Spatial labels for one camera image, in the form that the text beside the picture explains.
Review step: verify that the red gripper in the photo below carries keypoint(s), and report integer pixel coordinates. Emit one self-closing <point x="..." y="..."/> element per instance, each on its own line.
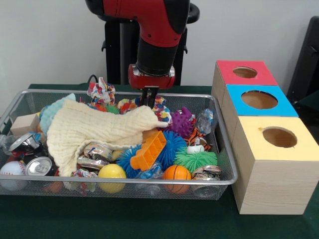
<point x="152" y="81"/>

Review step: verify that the polka dot cloth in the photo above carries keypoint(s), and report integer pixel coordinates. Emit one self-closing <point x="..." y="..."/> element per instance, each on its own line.
<point x="127" y="103"/>

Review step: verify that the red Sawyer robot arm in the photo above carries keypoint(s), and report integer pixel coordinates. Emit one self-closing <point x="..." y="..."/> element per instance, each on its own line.
<point x="154" y="20"/>

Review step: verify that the clear mesh bin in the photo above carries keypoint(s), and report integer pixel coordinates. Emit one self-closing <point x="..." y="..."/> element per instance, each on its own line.
<point x="149" y="191"/>

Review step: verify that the wooden box with three holes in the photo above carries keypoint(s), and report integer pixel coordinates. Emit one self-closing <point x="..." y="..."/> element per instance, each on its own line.
<point x="274" y="184"/>

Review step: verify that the purple spiky toy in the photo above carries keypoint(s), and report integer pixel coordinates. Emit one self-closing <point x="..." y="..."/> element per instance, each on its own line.
<point x="182" y="123"/>

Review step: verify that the floral patterned cloth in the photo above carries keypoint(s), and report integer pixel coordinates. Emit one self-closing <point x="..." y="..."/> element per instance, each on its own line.
<point x="99" y="92"/>

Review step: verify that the orange plastic block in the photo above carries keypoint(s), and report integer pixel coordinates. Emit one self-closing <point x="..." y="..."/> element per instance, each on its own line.
<point x="149" y="152"/>

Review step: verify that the blue spiky ball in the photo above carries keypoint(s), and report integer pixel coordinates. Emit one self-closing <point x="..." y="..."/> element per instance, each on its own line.
<point x="174" y="147"/>

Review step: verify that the cream waffle cloth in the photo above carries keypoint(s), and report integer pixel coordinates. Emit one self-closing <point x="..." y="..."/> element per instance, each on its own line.
<point x="94" y="124"/>

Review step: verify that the green spiky ball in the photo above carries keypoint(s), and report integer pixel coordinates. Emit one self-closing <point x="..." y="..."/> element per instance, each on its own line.
<point x="197" y="159"/>

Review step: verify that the orange mini basketball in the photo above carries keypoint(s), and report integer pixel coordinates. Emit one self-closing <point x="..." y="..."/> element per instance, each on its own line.
<point x="177" y="173"/>

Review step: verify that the yellow plastic ball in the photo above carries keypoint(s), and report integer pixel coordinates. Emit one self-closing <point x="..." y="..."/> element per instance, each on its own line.
<point x="112" y="171"/>

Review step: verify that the white baseball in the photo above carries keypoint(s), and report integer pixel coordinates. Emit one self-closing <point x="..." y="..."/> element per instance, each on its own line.
<point x="12" y="168"/>

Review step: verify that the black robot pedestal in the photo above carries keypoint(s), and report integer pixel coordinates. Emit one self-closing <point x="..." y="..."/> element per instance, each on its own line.
<point x="124" y="57"/>

